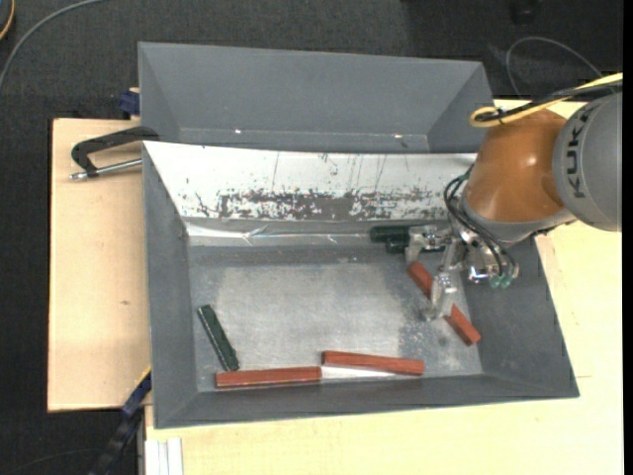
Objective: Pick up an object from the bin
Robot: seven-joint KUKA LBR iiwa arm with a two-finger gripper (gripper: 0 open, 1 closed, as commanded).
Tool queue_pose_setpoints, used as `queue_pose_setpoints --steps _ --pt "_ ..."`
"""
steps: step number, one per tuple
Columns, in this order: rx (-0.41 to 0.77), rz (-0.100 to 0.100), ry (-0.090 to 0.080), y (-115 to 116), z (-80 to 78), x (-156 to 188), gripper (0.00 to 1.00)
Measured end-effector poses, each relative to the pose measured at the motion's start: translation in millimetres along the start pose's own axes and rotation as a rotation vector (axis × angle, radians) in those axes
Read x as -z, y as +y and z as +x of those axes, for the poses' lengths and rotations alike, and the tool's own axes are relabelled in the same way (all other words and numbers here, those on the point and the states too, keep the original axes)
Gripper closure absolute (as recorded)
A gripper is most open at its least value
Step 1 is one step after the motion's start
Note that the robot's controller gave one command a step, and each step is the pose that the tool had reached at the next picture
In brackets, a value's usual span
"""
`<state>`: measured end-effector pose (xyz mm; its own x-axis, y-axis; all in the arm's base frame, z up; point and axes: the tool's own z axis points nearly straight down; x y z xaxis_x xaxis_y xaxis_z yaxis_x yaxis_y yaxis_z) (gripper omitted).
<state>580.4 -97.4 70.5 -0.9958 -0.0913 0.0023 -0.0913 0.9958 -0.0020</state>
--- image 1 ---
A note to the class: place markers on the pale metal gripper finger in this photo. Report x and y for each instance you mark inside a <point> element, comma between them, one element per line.
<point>436,302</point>
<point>450,297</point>

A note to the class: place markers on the red-brown flat block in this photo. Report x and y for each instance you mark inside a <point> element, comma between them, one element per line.
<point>373,362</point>
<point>465,328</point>
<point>267,377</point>

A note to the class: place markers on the dark green flat block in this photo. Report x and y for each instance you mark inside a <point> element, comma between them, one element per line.
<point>217,337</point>
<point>388,233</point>
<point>395,247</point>

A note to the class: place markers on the grey metal bin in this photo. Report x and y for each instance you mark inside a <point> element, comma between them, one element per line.
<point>306,295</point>

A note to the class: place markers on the pale wood board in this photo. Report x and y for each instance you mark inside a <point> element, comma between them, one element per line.
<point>99,265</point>

